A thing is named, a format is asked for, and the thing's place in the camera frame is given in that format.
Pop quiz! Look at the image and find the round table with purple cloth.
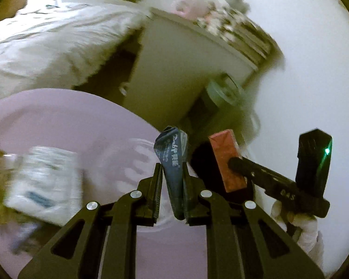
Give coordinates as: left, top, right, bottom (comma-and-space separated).
0, 88, 210, 279

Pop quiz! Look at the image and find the white cabinet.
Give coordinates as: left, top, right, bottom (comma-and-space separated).
125, 7, 258, 131

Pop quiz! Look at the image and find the pink plush toy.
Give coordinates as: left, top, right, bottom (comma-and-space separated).
174, 0, 216, 18

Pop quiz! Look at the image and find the green plastic container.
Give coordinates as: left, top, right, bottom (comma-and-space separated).
205, 74, 245, 108

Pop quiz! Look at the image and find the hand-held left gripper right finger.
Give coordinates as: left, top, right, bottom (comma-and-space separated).
183, 161, 326, 279

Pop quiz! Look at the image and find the stack of books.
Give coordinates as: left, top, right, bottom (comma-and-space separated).
205, 9, 280, 64

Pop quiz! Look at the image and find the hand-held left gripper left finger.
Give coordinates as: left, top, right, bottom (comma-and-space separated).
17, 163, 163, 279

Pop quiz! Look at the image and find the red milk carton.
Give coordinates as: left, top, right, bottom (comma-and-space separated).
208, 129, 248, 193

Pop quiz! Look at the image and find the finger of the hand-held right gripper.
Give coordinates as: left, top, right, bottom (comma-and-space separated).
227, 156, 299, 194

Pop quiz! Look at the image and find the white tissue packet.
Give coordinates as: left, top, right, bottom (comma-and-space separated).
4, 147, 83, 227

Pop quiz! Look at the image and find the person's right hand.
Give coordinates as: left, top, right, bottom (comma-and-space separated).
272, 200, 325, 256

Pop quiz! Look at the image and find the dark blue packet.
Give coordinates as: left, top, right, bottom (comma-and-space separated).
154, 126, 189, 221

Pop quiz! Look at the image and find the white bed blanket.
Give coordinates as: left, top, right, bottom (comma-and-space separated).
0, 0, 147, 105

